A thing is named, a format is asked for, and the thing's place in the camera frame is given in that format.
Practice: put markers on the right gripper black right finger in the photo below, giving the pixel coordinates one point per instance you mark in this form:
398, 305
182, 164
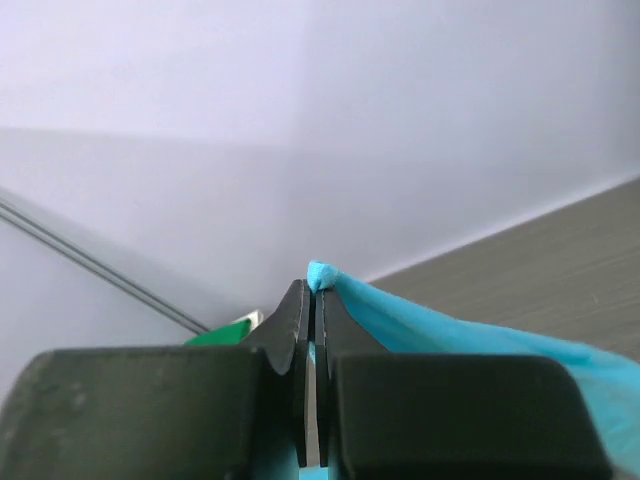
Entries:
386, 415

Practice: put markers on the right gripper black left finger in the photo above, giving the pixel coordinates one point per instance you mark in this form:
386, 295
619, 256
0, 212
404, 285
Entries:
170, 412

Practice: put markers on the light blue t shirt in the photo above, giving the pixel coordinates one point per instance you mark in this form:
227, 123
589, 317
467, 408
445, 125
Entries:
608, 382

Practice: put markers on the folded green t shirt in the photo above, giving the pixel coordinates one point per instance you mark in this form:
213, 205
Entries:
231, 334

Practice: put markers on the folded cream t shirt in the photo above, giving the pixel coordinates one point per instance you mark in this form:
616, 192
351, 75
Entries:
253, 319

